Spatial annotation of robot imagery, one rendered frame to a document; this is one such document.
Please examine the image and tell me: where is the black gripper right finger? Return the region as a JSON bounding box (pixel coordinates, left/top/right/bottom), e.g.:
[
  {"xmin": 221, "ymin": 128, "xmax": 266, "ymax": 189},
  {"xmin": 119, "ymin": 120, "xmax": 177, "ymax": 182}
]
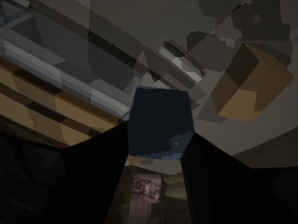
[{"xmin": 180, "ymin": 132, "xmax": 298, "ymax": 224}]

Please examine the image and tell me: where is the brown rectangular block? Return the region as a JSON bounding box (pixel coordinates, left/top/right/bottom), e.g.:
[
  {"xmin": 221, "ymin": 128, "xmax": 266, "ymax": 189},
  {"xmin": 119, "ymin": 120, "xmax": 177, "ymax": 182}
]
[{"xmin": 212, "ymin": 43, "xmax": 294, "ymax": 123}]

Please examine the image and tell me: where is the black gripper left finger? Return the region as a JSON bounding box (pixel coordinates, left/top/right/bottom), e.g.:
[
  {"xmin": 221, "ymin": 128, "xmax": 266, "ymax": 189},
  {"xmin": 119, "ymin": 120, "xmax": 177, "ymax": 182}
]
[{"xmin": 0, "ymin": 120, "xmax": 129, "ymax": 224}]

